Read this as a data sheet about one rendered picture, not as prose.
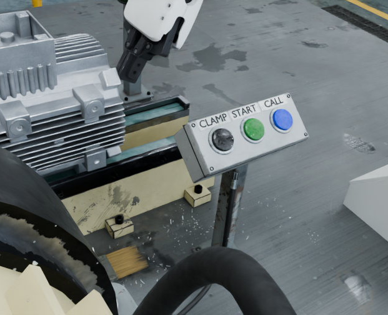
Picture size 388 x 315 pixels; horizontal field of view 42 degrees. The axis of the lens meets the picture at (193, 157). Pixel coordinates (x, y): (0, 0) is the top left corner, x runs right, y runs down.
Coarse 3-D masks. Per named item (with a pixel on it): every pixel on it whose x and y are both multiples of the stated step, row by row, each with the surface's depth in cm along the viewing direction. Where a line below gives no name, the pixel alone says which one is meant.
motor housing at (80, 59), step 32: (64, 64) 67; (96, 64) 70; (32, 96) 65; (64, 96) 67; (0, 128) 63; (32, 128) 65; (64, 128) 67; (96, 128) 69; (32, 160) 67; (64, 160) 70
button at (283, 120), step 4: (276, 112) 66; (280, 112) 67; (284, 112) 67; (288, 112) 67; (272, 116) 67; (276, 116) 66; (280, 116) 66; (284, 116) 67; (288, 116) 67; (276, 120) 66; (280, 120) 66; (284, 120) 66; (288, 120) 67; (292, 120) 67; (276, 124) 66; (280, 124) 66; (284, 124) 66; (288, 124) 67; (280, 128) 66; (284, 128) 66; (288, 128) 67
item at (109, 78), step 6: (102, 72) 68; (108, 72) 69; (114, 72) 69; (102, 78) 69; (108, 78) 69; (114, 78) 69; (102, 84) 70; (108, 84) 68; (114, 84) 69; (120, 84) 69; (108, 150) 76; (114, 150) 76; (120, 150) 77; (108, 156) 76; (114, 156) 78
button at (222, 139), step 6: (216, 132) 62; (222, 132) 62; (228, 132) 62; (216, 138) 61; (222, 138) 62; (228, 138) 62; (216, 144) 61; (222, 144) 61; (228, 144) 62; (222, 150) 62; (228, 150) 62
